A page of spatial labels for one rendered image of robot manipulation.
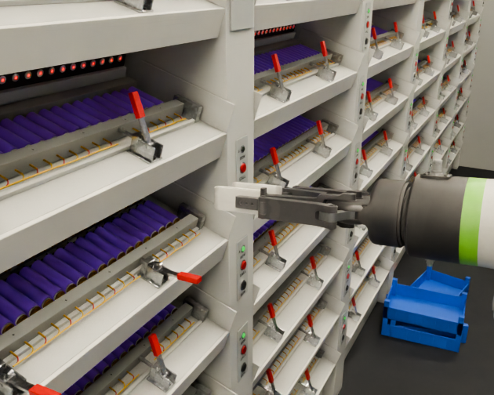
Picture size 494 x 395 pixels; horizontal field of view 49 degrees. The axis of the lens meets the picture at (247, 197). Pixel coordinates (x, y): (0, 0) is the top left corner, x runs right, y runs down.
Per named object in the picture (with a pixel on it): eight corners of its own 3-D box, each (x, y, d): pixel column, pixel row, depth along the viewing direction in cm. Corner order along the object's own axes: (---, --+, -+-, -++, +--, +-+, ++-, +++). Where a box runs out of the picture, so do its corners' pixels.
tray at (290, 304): (338, 273, 169) (354, 237, 162) (246, 396, 119) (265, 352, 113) (281, 241, 175) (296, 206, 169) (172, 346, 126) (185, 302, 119)
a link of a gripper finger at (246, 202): (276, 211, 65) (265, 215, 63) (239, 206, 67) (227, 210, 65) (277, 198, 65) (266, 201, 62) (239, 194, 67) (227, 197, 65)
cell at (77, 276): (51, 261, 78) (85, 284, 76) (41, 266, 77) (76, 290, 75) (52, 251, 77) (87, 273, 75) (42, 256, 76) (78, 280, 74)
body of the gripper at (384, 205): (419, 177, 64) (342, 171, 68) (403, 185, 56) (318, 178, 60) (415, 240, 65) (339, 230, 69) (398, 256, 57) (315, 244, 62)
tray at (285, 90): (351, 87, 148) (371, 38, 141) (246, 143, 98) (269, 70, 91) (286, 59, 154) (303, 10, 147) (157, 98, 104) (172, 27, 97)
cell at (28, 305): (3, 288, 71) (39, 313, 69) (-9, 294, 70) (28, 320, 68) (4, 277, 70) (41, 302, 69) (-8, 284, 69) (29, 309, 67)
